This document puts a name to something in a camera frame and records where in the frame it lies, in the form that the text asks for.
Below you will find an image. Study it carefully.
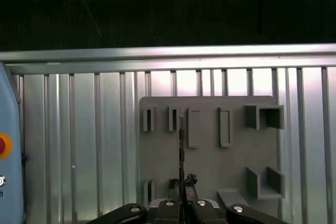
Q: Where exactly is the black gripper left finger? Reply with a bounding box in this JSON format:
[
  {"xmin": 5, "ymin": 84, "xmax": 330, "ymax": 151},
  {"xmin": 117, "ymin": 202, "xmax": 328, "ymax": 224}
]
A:
[{"xmin": 90, "ymin": 178, "xmax": 182, "ymax": 224}]

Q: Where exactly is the grey parts rack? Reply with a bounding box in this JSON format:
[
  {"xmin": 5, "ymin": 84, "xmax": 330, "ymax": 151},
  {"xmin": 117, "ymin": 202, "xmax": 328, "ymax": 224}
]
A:
[{"xmin": 139, "ymin": 95, "xmax": 286, "ymax": 224}]

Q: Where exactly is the green RAM stick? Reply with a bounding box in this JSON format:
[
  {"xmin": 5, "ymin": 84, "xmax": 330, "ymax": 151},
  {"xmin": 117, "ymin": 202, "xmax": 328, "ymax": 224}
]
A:
[{"xmin": 178, "ymin": 113, "xmax": 186, "ymax": 224}]

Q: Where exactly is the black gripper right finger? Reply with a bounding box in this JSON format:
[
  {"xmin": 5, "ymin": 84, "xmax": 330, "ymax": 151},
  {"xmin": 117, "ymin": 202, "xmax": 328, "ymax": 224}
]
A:
[{"xmin": 184, "ymin": 173, "xmax": 289, "ymax": 224}]

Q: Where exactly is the pale blue teach pendant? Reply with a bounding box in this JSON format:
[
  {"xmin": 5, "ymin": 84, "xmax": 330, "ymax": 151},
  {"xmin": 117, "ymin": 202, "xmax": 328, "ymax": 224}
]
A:
[{"xmin": 0, "ymin": 61, "xmax": 23, "ymax": 224}]

